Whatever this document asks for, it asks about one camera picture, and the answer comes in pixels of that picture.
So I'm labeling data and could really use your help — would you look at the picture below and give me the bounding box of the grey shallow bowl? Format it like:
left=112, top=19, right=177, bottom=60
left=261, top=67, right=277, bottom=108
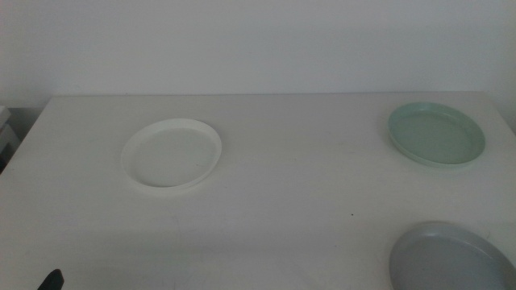
left=388, top=221, right=516, bottom=290

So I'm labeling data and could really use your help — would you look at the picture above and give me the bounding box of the white shallow bowl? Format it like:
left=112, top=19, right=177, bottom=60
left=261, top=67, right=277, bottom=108
left=120, top=118, right=223, bottom=191

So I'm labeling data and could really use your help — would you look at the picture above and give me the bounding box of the white side furniture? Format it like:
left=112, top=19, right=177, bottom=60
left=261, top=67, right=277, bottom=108
left=0, top=105, right=21, bottom=162

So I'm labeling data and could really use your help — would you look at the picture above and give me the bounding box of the pale green shallow bowl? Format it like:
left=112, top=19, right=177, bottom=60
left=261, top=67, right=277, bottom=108
left=387, top=101, right=487, bottom=168

